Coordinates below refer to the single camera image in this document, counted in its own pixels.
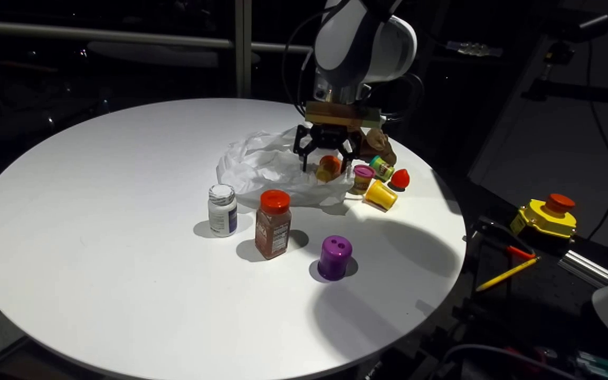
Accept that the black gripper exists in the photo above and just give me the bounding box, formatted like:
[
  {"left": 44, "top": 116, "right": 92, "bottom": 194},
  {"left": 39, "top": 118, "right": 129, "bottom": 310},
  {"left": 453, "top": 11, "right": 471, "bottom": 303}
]
[{"left": 294, "top": 123, "right": 362, "bottom": 175}]

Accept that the green plastic cup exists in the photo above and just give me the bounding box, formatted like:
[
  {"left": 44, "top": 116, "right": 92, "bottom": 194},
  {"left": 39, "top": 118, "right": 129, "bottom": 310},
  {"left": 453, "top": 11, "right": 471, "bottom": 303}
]
[{"left": 367, "top": 155, "right": 395, "bottom": 184}]

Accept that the brown plush toy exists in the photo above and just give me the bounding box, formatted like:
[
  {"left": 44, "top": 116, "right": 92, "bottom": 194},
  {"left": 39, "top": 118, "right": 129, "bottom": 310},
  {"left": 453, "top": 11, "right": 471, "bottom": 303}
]
[{"left": 356, "top": 124, "right": 399, "bottom": 170}]

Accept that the all yellow plastic tub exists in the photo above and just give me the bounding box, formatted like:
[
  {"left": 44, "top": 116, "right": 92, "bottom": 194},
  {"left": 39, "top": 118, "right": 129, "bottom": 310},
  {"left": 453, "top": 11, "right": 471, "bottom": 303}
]
[{"left": 362, "top": 178, "right": 401, "bottom": 213}]

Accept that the red lid spice jar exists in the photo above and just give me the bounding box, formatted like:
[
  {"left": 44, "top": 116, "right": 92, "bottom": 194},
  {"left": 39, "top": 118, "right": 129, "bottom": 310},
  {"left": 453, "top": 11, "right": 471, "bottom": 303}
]
[{"left": 253, "top": 188, "right": 294, "bottom": 261}]

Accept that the purple plastic cylinder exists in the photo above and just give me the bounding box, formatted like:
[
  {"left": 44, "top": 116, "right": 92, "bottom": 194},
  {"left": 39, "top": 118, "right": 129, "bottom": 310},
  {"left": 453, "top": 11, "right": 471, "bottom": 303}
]
[{"left": 318, "top": 235, "right": 356, "bottom": 284}]

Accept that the clear jar white lid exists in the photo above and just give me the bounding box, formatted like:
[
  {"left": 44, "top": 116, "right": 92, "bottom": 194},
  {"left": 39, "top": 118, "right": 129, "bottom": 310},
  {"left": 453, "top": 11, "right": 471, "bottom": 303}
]
[{"left": 207, "top": 181, "right": 241, "bottom": 236}]

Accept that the white plastic bag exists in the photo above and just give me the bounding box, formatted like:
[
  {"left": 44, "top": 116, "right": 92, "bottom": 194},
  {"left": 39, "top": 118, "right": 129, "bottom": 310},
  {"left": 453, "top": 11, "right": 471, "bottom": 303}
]
[{"left": 214, "top": 128, "right": 358, "bottom": 210}]

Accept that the yellow pencil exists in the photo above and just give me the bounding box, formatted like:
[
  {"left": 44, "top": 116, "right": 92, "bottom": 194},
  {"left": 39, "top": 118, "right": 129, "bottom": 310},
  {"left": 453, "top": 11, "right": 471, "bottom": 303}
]
[{"left": 475, "top": 253, "right": 543, "bottom": 295}]

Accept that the yellow emergency stop button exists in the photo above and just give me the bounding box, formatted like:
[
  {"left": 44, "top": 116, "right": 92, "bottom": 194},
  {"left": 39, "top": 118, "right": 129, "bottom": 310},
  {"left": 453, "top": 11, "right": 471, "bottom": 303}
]
[{"left": 510, "top": 193, "right": 581, "bottom": 241}]

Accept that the aluminium extrusion bar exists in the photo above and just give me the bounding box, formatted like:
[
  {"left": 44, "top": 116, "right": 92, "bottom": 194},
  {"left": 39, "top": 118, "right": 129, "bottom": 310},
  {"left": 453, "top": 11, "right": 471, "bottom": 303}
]
[{"left": 559, "top": 249, "right": 608, "bottom": 287}]

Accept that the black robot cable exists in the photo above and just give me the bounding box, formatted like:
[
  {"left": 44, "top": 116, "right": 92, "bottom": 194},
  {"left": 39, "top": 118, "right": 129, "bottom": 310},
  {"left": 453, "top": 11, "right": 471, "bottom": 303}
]
[{"left": 279, "top": 6, "right": 334, "bottom": 110}]

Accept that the grey vertical metal post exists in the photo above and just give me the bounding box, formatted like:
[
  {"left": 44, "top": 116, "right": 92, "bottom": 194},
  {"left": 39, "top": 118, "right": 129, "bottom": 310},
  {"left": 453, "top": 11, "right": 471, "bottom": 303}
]
[{"left": 233, "top": 0, "right": 255, "bottom": 100}]

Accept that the orange handled tool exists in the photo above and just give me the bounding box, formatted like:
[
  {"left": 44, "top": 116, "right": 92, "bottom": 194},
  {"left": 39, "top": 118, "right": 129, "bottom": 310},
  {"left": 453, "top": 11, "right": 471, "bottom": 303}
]
[{"left": 502, "top": 243, "right": 539, "bottom": 265}]

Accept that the grey horizontal metal rail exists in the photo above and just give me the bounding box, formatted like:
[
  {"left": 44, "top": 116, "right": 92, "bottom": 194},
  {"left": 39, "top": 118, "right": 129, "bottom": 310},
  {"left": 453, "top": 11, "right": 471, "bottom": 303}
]
[{"left": 0, "top": 17, "right": 318, "bottom": 59}]

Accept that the grey floor cable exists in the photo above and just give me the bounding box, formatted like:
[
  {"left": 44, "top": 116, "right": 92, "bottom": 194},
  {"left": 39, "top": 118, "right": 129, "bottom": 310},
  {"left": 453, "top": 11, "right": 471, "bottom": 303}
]
[{"left": 443, "top": 342, "right": 581, "bottom": 380}]

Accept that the black camera on stand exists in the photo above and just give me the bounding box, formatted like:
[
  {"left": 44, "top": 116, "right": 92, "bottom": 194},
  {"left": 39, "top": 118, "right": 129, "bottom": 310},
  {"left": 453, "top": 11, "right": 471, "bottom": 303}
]
[{"left": 529, "top": 3, "right": 608, "bottom": 65}]

